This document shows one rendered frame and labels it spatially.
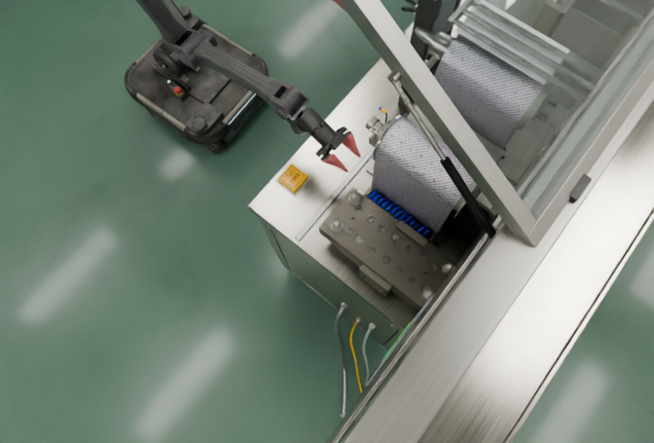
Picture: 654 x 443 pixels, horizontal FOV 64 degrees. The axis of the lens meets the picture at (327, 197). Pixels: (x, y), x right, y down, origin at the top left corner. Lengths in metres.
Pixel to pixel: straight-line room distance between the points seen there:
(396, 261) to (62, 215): 1.94
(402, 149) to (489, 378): 0.56
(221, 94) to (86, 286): 1.14
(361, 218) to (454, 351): 0.75
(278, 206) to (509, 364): 0.89
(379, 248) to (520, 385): 0.59
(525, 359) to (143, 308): 1.95
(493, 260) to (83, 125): 2.59
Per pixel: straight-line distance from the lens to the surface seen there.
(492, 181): 0.80
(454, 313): 0.84
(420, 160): 1.28
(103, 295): 2.75
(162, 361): 2.60
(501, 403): 1.07
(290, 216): 1.65
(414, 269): 1.48
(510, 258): 0.87
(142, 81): 2.83
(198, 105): 2.67
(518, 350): 1.08
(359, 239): 1.49
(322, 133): 1.45
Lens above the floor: 2.47
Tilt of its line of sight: 70 degrees down
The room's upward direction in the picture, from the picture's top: 5 degrees counter-clockwise
